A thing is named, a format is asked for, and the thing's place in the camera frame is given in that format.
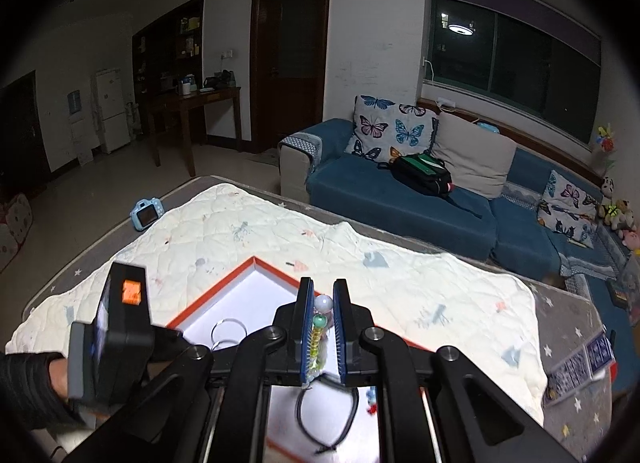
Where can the blue white chart board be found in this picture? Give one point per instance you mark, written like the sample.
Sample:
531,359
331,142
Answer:
579,369

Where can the dark wooden desk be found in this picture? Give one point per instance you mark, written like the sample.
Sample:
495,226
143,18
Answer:
186,107

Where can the white quilted blanket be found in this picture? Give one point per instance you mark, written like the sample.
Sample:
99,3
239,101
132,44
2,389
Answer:
430,299

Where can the blue sofa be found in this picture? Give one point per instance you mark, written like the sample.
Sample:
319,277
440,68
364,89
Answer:
322,166

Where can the left hand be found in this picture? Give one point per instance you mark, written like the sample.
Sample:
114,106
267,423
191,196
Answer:
58,375

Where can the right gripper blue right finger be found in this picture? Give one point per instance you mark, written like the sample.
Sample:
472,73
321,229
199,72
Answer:
343,328

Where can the dark wooden door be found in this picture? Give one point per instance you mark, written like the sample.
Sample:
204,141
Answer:
288,41

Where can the silver hoop earring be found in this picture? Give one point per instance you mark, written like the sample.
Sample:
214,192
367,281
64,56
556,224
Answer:
227,332

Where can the blue toy camera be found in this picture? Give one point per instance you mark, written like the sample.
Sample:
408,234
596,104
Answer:
145,213

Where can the window with dark glass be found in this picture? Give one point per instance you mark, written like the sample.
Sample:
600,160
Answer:
522,53

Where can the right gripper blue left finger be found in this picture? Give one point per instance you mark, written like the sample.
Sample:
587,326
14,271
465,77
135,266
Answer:
301,327

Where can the black smart band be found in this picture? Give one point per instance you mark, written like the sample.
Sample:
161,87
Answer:
325,412

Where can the orange shallow tray box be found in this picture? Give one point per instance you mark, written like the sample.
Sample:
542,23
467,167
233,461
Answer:
257,383

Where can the butterfly print pillow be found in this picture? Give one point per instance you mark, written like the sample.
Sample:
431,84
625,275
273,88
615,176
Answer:
385,130

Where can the plush toys pile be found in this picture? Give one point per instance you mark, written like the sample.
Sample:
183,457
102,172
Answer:
618,215

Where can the beige cushion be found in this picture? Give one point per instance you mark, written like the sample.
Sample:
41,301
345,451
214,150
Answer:
478,160

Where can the black green backpack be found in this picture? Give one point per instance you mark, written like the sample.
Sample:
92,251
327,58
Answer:
424,174

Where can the white refrigerator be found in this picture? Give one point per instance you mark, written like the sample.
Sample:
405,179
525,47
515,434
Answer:
111,115

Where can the colourful toy flower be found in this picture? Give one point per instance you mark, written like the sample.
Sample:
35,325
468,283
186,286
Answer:
605,145

